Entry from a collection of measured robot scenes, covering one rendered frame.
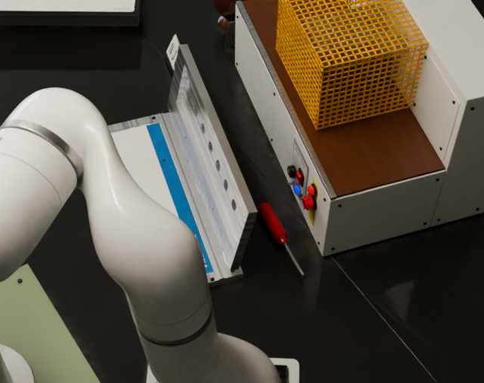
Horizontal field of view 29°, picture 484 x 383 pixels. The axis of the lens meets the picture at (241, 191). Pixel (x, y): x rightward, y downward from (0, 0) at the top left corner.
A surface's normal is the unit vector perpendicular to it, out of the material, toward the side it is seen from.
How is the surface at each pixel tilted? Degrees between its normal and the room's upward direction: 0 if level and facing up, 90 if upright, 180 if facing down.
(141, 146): 0
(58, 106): 10
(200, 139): 79
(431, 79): 90
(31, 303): 0
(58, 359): 0
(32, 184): 40
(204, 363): 85
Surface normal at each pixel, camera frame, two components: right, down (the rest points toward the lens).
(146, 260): 0.00, 0.25
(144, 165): 0.01, -0.61
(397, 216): 0.32, 0.75
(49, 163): 0.64, -0.22
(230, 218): -0.93, 0.12
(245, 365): 0.62, -0.52
